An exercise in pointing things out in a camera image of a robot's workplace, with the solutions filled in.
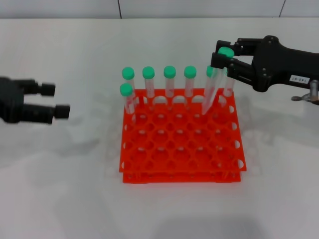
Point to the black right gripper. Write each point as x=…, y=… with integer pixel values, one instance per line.
x=276, y=64

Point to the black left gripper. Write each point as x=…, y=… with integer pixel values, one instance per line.
x=11, y=99

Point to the green capped clear test tube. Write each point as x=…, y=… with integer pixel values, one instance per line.
x=190, y=71
x=208, y=71
x=229, y=85
x=225, y=52
x=169, y=71
x=148, y=72
x=128, y=72
x=125, y=89

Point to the orange test tube rack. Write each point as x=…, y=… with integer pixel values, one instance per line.
x=184, y=139

